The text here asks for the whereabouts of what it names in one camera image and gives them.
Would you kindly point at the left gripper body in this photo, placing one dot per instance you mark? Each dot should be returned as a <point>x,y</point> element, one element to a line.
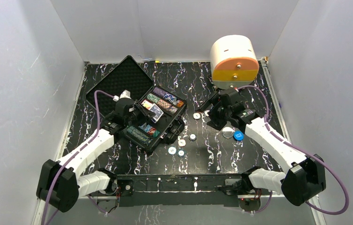
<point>138,109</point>

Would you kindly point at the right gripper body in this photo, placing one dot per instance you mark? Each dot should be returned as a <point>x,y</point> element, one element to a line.
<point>219,116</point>

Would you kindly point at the blue playing card deck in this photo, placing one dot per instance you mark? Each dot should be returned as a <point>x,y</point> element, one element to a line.
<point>158,113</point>

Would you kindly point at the red playing card deck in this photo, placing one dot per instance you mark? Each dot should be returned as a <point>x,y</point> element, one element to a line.
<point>148,105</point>

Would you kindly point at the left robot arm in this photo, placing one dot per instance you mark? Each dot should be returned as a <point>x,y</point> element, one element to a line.
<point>62,182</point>

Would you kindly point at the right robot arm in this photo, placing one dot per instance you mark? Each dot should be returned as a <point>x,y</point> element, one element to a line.
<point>302,176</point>

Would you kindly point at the black poker set case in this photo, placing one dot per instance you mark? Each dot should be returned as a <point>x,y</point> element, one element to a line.
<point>128,75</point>

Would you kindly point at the white poker chip one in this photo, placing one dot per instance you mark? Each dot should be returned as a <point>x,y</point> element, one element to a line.
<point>196,116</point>

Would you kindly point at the clear round button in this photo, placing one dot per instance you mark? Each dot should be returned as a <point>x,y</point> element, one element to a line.
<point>227,132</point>

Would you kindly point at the white round drawer cabinet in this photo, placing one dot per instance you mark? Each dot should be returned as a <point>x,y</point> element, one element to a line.
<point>233,62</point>

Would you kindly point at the blue round button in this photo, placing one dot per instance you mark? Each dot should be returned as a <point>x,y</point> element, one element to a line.
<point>238,135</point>

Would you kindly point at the red white chip hundred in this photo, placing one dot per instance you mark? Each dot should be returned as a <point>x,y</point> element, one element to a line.
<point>181,143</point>

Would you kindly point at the light blue chip ten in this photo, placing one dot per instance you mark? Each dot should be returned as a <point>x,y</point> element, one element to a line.
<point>172,150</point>

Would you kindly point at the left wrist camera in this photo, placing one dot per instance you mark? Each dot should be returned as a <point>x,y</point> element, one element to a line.
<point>124,94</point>

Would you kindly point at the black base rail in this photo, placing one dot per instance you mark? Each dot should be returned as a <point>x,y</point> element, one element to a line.
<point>183,189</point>

